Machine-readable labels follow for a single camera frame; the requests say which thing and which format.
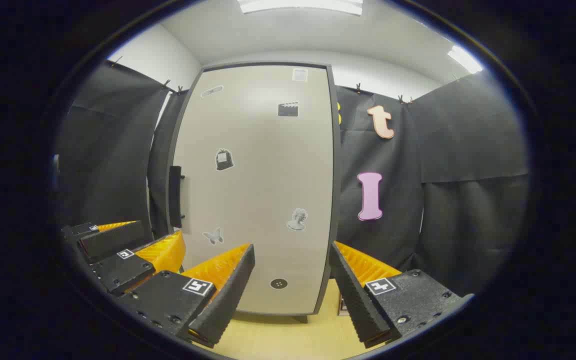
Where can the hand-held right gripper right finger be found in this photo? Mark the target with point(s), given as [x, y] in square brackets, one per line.
[355, 295]

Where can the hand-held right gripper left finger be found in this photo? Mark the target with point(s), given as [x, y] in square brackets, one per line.
[228, 295]

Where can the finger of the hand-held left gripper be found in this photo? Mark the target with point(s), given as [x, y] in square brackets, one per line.
[113, 241]
[123, 272]

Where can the dark grey cabinet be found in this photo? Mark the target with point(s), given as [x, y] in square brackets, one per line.
[337, 175]

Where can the black backdrop cloth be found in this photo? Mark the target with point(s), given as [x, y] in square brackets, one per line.
[468, 150]

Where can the ceiling light panel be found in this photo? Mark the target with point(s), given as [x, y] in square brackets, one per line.
[464, 59]
[300, 5]

